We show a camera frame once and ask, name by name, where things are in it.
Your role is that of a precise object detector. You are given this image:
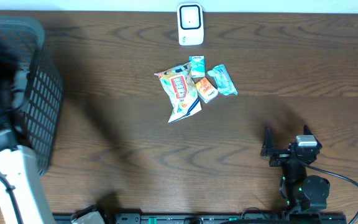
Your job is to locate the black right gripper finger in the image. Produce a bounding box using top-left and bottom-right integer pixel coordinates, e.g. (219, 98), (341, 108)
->
(260, 126), (275, 157)
(303, 125), (318, 145)

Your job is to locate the orange tissue pack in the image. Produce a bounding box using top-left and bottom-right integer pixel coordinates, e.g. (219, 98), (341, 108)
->
(195, 77), (218, 103)

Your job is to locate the teal kleenex tissue pack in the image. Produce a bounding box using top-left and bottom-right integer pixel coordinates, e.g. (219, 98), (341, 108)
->
(189, 56), (206, 78)

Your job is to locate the yellow red snack bag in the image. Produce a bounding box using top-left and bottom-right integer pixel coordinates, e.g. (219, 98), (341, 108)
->
(155, 62), (202, 123)

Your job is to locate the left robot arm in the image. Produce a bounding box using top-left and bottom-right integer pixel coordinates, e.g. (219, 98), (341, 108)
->
(0, 42), (105, 223)

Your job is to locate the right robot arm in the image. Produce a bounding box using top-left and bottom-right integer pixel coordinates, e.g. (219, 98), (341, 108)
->
(260, 126), (330, 223)

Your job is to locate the grey plastic mesh basket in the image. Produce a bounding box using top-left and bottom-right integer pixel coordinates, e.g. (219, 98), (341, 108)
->
(0, 15), (64, 176)

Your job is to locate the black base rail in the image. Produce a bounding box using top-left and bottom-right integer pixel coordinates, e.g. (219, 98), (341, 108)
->
(53, 212), (348, 224)

